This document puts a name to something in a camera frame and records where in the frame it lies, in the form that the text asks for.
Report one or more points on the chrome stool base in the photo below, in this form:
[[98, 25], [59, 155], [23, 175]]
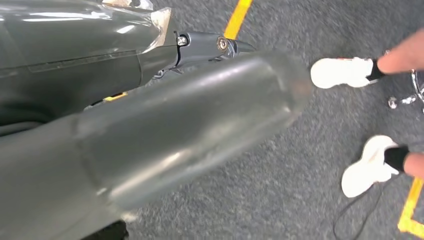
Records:
[[392, 102]]

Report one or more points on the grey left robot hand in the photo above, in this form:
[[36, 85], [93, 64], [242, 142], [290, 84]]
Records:
[[132, 132]]

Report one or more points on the person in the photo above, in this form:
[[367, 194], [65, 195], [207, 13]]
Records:
[[341, 73]]

